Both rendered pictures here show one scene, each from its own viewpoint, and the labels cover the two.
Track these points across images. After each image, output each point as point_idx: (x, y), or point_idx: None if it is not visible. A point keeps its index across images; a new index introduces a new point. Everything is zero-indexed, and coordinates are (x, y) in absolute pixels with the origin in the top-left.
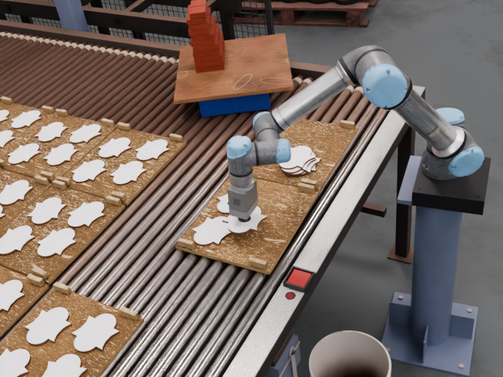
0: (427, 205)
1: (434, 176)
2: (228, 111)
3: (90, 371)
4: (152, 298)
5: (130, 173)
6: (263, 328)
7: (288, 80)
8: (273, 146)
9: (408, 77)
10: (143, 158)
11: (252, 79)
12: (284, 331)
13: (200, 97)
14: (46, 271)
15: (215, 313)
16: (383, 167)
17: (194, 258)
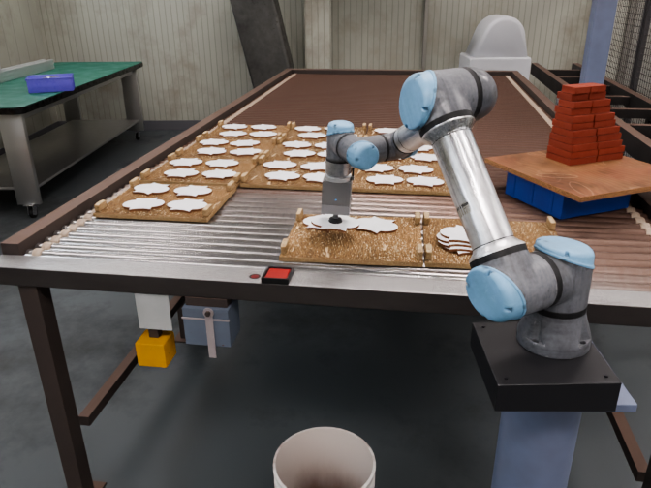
0: (475, 353)
1: (516, 330)
2: (525, 198)
3: (149, 212)
4: None
5: (383, 180)
6: (207, 270)
7: (590, 193)
8: (353, 141)
9: (459, 108)
10: (409, 180)
11: (567, 178)
12: (209, 284)
13: (503, 165)
14: (251, 180)
15: (222, 246)
16: None
17: (291, 228)
